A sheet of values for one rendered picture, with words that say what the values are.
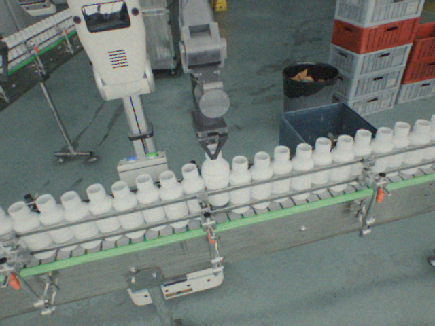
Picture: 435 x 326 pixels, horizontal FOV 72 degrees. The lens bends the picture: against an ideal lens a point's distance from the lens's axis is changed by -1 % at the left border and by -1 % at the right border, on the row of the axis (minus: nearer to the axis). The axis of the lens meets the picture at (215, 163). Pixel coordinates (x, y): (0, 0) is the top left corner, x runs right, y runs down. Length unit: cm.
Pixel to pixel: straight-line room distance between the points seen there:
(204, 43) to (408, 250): 189
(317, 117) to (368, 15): 159
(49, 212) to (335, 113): 123
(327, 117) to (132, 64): 90
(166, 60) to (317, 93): 248
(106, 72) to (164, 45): 320
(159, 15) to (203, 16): 368
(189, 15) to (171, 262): 63
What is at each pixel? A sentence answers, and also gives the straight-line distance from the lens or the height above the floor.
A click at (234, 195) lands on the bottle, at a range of 80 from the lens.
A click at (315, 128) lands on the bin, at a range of 152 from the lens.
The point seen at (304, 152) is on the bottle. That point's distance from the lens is 79.
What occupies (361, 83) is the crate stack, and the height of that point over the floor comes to 37.
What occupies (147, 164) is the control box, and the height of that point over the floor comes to 111.
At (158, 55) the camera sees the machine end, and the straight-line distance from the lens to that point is 444.
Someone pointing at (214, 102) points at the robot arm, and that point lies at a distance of 56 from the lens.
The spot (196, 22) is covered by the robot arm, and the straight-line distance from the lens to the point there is 61.
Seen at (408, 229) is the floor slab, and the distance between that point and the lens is 234.
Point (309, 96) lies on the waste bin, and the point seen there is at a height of 51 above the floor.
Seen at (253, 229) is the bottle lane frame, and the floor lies 95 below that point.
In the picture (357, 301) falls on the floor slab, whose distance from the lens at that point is 192.
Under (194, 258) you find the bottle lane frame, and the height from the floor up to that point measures 89.
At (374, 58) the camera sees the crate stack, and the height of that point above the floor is 60.
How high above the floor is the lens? 163
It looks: 38 degrees down
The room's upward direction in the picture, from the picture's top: 6 degrees counter-clockwise
